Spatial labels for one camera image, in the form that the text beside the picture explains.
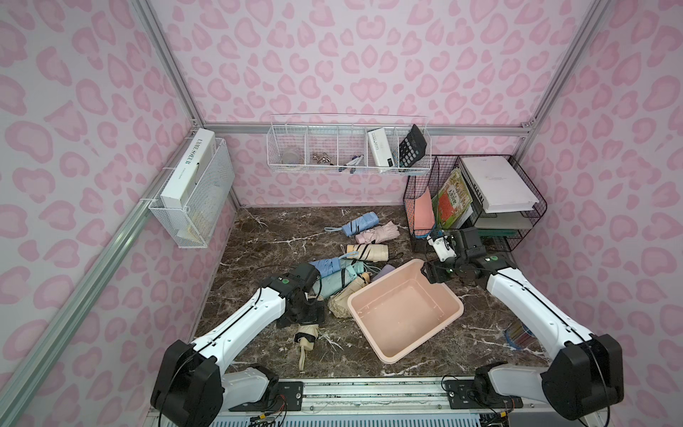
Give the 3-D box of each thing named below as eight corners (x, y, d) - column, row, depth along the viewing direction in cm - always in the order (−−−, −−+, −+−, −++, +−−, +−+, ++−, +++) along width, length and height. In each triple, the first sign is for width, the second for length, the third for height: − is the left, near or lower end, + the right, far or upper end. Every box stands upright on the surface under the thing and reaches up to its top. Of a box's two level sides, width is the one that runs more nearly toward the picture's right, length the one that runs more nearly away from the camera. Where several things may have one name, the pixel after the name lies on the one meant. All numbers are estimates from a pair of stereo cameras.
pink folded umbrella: (363, 252, 106) (363, 244, 102) (356, 241, 110) (356, 233, 106) (398, 238, 111) (399, 230, 106) (390, 228, 114) (392, 220, 110)
